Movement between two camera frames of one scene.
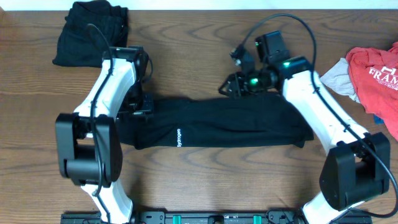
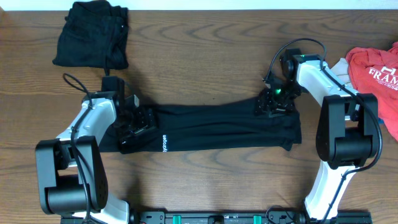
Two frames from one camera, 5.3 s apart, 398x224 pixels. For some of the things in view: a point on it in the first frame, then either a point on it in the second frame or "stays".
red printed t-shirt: (374, 77) stays
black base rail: (237, 217) stays
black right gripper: (238, 89) to (265, 101)
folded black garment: (79, 47) stays
